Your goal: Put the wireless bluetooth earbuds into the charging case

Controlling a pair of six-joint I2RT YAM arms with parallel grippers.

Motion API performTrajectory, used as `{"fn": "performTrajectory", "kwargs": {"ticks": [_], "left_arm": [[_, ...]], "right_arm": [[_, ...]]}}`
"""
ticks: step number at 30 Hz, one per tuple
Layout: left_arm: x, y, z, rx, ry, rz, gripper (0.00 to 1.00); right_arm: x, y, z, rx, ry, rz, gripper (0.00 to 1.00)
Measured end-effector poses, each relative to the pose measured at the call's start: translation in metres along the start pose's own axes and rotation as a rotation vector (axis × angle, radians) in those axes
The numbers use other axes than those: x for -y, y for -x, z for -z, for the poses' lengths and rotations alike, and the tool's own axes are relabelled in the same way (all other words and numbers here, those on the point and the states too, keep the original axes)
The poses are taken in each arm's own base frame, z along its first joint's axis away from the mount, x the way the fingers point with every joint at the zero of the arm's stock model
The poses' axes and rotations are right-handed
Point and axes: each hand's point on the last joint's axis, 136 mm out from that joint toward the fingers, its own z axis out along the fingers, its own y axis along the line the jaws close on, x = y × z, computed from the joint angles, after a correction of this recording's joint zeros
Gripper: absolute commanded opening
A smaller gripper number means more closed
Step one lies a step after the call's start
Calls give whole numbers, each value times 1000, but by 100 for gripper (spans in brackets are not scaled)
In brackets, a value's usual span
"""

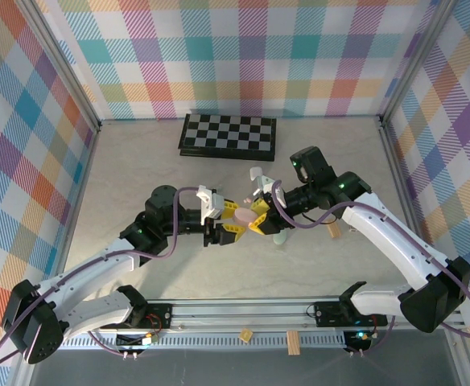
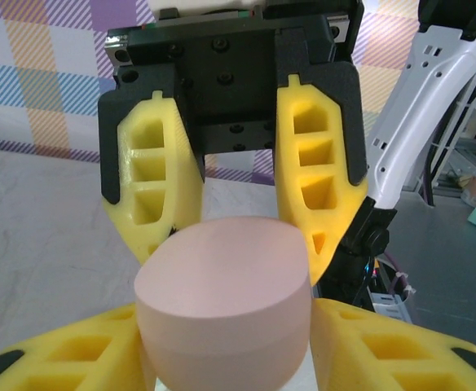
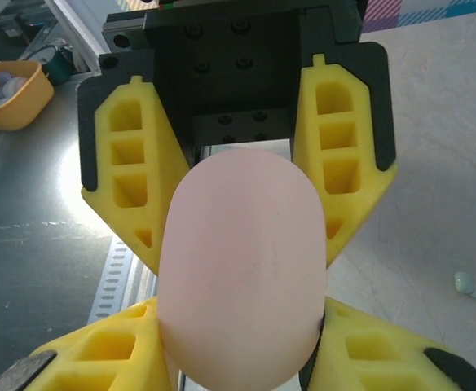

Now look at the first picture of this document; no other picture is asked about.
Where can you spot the pink earbud charging case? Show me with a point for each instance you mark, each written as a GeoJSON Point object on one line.
{"type": "Point", "coordinates": [244, 216]}

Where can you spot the small pink earbud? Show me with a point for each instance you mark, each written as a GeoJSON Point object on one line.
{"type": "Point", "coordinates": [246, 200]}

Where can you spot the green earbud charging case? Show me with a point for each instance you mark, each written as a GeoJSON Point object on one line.
{"type": "Point", "coordinates": [279, 240]}

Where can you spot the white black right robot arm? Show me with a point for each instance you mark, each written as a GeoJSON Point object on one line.
{"type": "Point", "coordinates": [392, 241]}

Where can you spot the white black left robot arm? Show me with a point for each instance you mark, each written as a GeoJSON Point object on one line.
{"type": "Point", "coordinates": [98, 261]}

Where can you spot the small wooden block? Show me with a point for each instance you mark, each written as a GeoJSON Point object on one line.
{"type": "Point", "coordinates": [333, 231]}

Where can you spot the black silver chessboard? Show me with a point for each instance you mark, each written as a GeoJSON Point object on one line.
{"type": "Point", "coordinates": [227, 134]}

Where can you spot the small tan square piece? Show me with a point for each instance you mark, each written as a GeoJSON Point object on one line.
{"type": "Point", "coordinates": [245, 335]}

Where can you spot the long wooden block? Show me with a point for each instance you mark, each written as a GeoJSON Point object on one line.
{"type": "Point", "coordinates": [293, 342]}

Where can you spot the black left control box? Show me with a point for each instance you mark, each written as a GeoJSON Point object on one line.
{"type": "Point", "coordinates": [130, 341]}

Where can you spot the black control box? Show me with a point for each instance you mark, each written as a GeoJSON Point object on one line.
{"type": "Point", "coordinates": [130, 341]}
{"type": "Point", "coordinates": [353, 342]}

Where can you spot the black right control box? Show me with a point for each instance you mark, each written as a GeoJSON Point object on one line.
{"type": "Point", "coordinates": [353, 342]}

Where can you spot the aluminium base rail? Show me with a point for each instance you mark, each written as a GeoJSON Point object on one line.
{"type": "Point", "coordinates": [239, 311]}

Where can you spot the aluminium left floor rail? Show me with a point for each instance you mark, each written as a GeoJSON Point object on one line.
{"type": "Point", "coordinates": [78, 201]}

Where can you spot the aluminium floor rail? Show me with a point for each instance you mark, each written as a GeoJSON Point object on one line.
{"type": "Point", "coordinates": [78, 201]}
{"type": "Point", "coordinates": [410, 201]}

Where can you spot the aluminium right floor rail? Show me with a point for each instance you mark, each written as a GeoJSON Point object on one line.
{"type": "Point", "coordinates": [410, 201]}

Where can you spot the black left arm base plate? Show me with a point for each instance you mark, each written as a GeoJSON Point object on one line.
{"type": "Point", "coordinates": [160, 311]}

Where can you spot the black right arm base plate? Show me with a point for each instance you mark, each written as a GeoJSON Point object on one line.
{"type": "Point", "coordinates": [325, 313]}

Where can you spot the aluminium right corner post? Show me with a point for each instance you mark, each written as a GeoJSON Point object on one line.
{"type": "Point", "coordinates": [414, 60]}

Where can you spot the aluminium corner post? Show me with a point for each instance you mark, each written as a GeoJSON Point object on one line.
{"type": "Point", "coordinates": [63, 60]}
{"type": "Point", "coordinates": [414, 60]}

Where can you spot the aluminium left corner post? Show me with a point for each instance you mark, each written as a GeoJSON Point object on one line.
{"type": "Point", "coordinates": [63, 60]}

